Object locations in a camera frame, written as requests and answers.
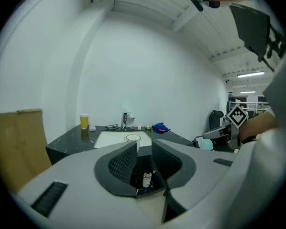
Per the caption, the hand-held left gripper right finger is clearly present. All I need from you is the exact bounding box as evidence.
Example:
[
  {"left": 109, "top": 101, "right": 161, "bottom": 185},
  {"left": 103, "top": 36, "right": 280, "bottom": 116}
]
[{"left": 151, "top": 138, "right": 241, "bottom": 229}]

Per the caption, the yellow paper cup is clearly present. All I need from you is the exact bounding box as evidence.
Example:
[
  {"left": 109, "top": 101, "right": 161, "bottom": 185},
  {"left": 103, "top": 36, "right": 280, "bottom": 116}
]
[{"left": 79, "top": 114, "right": 89, "bottom": 130}]

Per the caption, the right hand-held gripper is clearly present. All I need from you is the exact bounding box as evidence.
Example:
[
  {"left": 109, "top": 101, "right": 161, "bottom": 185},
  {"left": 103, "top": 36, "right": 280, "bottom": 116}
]
[{"left": 203, "top": 104, "right": 250, "bottom": 150}]

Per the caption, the chrome faucet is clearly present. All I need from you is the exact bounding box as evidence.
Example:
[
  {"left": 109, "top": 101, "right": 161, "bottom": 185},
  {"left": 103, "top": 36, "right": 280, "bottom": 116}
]
[{"left": 120, "top": 112, "right": 135, "bottom": 129}]

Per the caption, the blue cloth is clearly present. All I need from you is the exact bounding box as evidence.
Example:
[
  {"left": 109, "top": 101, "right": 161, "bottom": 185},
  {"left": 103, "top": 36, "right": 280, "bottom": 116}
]
[{"left": 152, "top": 122, "right": 171, "bottom": 135}]

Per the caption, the white ceramic cup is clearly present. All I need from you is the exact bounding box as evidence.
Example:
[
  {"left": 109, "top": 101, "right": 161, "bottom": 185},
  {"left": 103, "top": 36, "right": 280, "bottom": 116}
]
[{"left": 123, "top": 134, "right": 142, "bottom": 154}]

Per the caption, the black chest-mounted display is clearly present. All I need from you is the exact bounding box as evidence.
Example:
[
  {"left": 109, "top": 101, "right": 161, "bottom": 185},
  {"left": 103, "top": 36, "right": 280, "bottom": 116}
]
[{"left": 228, "top": 2, "right": 286, "bottom": 73}]

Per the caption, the teal black bag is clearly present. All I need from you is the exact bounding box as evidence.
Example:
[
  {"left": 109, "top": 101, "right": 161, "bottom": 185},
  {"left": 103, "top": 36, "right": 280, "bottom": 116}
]
[{"left": 193, "top": 137, "right": 215, "bottom": 151}]

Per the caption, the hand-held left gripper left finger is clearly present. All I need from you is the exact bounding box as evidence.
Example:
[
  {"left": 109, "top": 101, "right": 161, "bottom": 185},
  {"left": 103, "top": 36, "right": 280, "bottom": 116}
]
[{"left": 14, "top": 140, "right": 159, "bottom": 229}]

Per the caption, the person's right forearm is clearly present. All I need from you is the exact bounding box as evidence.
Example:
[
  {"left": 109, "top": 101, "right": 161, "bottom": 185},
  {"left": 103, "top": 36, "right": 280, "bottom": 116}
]
[{"left": 238, "top": 113, "right": 281, "bottom": 143}]

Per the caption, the brown cardboard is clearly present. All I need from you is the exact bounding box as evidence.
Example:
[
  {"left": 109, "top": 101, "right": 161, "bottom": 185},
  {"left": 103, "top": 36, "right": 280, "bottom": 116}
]
[{"left": 0, "top": 108, "right": 52, "bottom": 194}]

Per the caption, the black marble vanity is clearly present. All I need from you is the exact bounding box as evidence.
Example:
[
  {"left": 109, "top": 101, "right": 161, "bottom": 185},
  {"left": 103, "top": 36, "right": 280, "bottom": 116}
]
[{"left": 45, "top": 125, "right": 194, "bottom": 198}]

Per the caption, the person's grey shirt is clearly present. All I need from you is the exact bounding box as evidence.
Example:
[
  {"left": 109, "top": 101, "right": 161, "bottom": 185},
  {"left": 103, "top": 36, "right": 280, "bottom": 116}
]
[{"left": 193, "top": 42, "right": 286, "bottom": 229}]

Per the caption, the white bottle red label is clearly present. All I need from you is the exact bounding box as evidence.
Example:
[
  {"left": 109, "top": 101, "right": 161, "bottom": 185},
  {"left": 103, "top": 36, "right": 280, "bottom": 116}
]
[{"left": 142, "top": 172, "right": 153, "bottom": 188}]

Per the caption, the black office chair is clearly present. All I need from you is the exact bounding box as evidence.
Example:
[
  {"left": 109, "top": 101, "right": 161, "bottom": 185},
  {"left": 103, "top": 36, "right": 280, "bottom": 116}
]
[{"left": 209, "top": 110, "right": 225, "bottom": 131}]

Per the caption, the white sink basin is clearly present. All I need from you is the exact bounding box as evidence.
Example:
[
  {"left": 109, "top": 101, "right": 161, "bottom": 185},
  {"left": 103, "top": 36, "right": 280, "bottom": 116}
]
[{"left": 94, "top": 130, "right": 153, "bottom": 149}]

